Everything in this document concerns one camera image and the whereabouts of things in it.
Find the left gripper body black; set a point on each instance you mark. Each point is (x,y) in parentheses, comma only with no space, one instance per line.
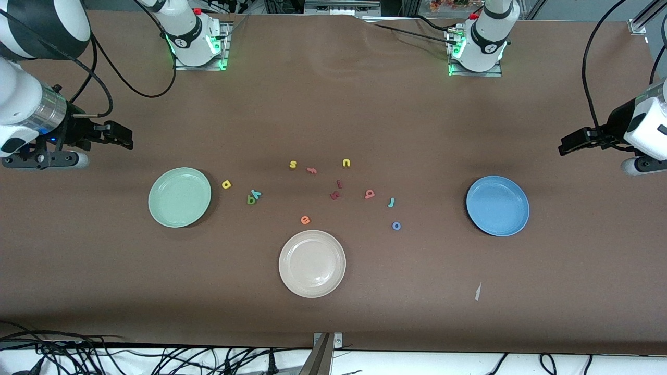
(613,126)

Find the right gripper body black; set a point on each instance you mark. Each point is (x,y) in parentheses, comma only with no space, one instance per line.
(76,132)

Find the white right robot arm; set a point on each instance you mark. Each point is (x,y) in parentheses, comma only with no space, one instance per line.
(187,36)

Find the green plate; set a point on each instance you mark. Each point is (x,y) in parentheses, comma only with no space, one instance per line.
(180,197)

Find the blue plate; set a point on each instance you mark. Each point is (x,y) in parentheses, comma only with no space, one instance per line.
(497,205)

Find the orange artificial flowers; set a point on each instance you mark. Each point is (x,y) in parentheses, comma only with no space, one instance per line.
(448,4)

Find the brown table cover sheet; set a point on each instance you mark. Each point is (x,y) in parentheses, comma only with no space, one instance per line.
(365,104)

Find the beige plate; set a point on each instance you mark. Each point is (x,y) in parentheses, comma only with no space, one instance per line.
(312,263)

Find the silver equipment box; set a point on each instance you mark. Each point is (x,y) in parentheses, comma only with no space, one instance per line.
(341,6)

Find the grey slanted bar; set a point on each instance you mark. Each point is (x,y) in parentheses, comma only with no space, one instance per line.
(319,362)

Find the aluminium frame rail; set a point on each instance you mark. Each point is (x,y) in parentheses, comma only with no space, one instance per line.
(638,25)

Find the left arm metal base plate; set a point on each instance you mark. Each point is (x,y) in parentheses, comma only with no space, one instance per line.
(477,74)

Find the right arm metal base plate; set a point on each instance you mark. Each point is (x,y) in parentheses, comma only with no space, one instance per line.
(224,52)

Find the metal corner bracket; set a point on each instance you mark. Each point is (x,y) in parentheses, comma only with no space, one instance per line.
(337,341)

